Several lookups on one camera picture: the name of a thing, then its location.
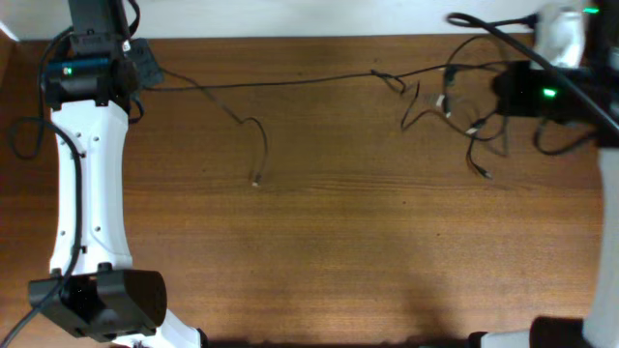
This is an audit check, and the long black usb cable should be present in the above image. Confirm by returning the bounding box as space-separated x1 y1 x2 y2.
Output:
142 67 388 189

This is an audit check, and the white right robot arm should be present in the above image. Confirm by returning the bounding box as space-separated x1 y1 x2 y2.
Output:
446 1 618 347

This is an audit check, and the black cable bundle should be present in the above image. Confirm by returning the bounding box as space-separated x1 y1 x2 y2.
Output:
369 33 528 181

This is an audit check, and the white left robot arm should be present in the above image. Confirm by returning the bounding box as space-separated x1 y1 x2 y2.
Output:
28 1 208 347

